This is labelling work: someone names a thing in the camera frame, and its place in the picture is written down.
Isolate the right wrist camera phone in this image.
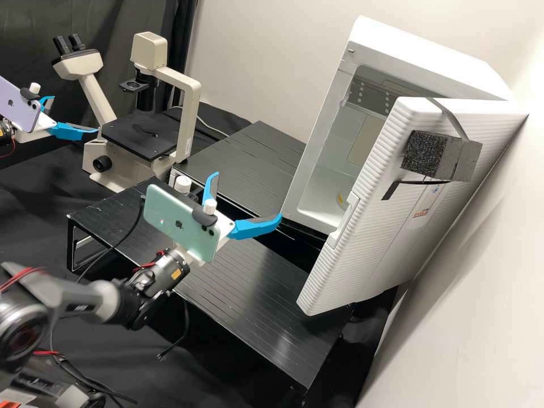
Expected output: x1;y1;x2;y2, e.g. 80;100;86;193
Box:
142;175;226;267

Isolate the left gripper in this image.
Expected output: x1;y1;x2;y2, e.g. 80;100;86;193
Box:
16;95;101;143

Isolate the white cable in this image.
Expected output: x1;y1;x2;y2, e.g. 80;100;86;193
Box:
197;117;232;139

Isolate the incubator door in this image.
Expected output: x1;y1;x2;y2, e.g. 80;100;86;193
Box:
296;96;530;317

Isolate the white incubator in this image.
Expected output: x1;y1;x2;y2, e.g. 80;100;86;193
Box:
280;15;516;239

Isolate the left wrist camera phone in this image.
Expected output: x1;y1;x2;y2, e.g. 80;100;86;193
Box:
0;76;43;133

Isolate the cream microscope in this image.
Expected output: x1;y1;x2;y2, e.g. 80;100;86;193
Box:
50;32;203;193

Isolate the black cable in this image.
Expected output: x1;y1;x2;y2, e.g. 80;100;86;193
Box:
76;197;147;283
156;295;191;361

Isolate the wrist camera phone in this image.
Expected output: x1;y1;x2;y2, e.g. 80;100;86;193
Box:
0;76;43;133
142;175;226;267

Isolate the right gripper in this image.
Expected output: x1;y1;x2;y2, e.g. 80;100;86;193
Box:
201;171;284;250

